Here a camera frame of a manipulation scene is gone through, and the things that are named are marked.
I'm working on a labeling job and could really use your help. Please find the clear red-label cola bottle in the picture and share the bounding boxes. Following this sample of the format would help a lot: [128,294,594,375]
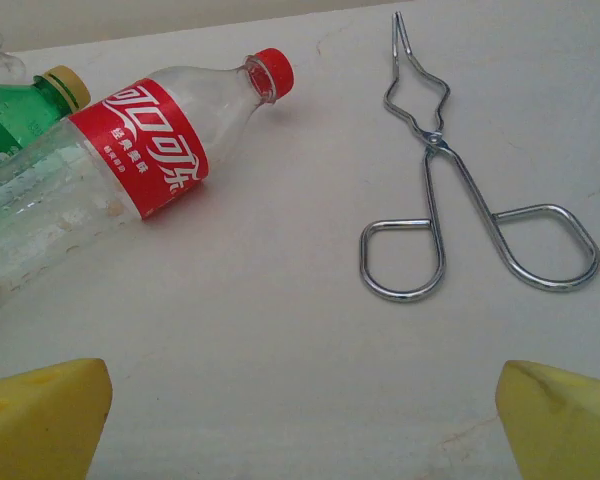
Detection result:
[0,47,296,321]

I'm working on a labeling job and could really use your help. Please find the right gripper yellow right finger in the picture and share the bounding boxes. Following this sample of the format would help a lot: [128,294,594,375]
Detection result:
[495,359,600,480]

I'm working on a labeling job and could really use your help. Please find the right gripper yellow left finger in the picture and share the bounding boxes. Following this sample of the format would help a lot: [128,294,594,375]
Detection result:
[0,357,114,480]

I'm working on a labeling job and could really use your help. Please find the metal wire tongs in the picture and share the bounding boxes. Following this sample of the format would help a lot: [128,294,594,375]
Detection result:
[358,10,600,304]

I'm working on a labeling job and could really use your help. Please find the green bottle with yellow cap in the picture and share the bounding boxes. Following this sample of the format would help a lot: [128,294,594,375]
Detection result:
[0,64,92,176]

